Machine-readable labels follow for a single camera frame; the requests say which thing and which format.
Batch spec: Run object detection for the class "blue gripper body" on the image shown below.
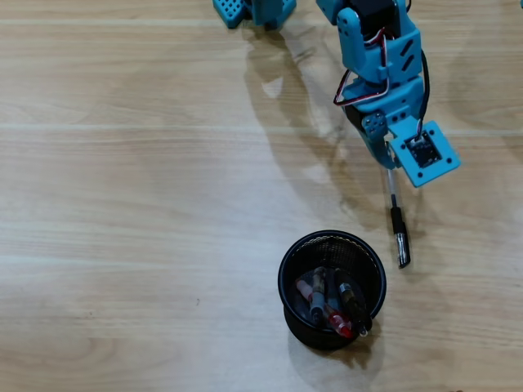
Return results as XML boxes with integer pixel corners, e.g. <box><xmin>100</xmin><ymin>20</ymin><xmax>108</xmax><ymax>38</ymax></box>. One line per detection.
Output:
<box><xmin>341</xmin><ymin>75</ymin><xmax>427</xmax><ymax>138</ymax></box>

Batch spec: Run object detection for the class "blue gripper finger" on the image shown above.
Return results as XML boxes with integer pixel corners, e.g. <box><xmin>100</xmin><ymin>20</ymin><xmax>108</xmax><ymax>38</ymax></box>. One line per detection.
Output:
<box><xmin>346</xmin><ymin>106</ymin><xmax>400</xmax><ymax>171</ymax></box>

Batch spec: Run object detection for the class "black capped clear pen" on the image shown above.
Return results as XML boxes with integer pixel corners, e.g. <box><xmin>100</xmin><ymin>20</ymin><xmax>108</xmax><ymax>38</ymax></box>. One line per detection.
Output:
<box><xmin>386</xmin><ymin>167</ymin><xmax>413</xmax><ymax>270</ymax></box>

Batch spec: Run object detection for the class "black grip pen with barcode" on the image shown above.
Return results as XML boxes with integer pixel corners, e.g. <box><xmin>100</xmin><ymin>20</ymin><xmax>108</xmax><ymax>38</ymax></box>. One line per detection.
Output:
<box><xmin>333</xmin><ymin>268</ymin><xmax>374</xmax><ymax>338</ymax></box>

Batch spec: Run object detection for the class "grey grip retractable pen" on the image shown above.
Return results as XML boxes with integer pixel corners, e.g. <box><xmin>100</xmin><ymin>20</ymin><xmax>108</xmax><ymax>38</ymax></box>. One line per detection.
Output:
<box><xmin>308</xmin><ymin>267</ymin><xmax>329</xmax><ymax>327</ymax></box>

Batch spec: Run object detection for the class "red and white pen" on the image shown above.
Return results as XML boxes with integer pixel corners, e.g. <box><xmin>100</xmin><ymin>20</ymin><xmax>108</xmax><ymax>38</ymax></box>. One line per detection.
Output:
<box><xmin>294</xmin><ymin>277</ymin><xmax>355</xmax><ymax>340</ymax></box>

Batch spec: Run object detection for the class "blue robot arm base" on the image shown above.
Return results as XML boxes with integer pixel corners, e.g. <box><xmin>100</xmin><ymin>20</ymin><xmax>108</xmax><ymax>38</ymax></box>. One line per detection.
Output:
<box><xmin>212</xmin><ymin>0</ymin><xmax>298</xmax><ymax>30</ymax></box>

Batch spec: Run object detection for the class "black mesh pen holder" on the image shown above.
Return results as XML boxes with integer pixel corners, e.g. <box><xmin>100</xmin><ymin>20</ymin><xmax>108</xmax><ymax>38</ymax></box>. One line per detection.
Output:
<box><xmin>277</xmin><ymin>229</ymin><xmax>388</xmax><ymax>352</ymax></box>

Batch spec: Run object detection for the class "black camera cable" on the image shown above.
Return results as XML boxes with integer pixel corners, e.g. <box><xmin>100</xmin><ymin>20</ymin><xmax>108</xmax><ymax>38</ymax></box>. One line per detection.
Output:
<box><xmin>415</xmin><ymin>48</ymin><xmax>432</xmax><ymax>138</ymax></box>

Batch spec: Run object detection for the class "red white black servo wire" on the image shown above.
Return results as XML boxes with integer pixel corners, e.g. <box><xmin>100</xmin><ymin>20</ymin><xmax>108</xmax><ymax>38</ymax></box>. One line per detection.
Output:
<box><xmin>333</xmin><ymin>27</ymin><xmax>392</xmax><ymax>108</ymax></box>

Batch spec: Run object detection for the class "blue wrist camera module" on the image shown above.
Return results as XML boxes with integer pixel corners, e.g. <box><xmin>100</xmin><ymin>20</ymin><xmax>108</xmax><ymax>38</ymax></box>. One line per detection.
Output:
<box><xmin>387</xmin><ymin>120</ymin><xmax>463</xmax><ymax>189</ymax></box>

